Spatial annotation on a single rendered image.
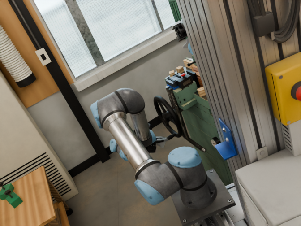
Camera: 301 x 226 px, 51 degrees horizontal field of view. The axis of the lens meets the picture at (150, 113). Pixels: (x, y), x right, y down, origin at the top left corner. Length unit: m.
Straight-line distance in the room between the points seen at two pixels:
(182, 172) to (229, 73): 0.59
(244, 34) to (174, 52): 2.65
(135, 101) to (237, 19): 0.85
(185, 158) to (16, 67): 1.81
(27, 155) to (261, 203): 2.31
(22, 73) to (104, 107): 1.42
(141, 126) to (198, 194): 0.50
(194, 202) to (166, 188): 0.16
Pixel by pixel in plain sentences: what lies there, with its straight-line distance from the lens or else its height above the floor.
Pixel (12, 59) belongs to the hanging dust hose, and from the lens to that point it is 2.68.
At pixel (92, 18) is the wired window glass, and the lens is 3.02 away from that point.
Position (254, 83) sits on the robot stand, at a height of 1.44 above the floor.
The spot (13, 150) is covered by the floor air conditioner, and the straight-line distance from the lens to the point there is 2.79.
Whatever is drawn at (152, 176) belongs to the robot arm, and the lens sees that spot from 1.19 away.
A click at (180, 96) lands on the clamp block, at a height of 0.92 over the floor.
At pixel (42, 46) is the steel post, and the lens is 2.80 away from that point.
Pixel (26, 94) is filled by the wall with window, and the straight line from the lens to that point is 2.94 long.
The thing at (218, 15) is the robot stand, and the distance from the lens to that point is 0.65.
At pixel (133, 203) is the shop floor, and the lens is 2.69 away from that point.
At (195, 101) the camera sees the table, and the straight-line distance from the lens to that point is 1.88.
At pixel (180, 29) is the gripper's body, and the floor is 1.35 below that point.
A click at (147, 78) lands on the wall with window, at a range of 3.22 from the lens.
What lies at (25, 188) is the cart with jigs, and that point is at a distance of 2.60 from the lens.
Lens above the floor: 1.80
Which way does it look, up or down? 29 degrees down
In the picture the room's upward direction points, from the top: 23 degrees counter-clockwise
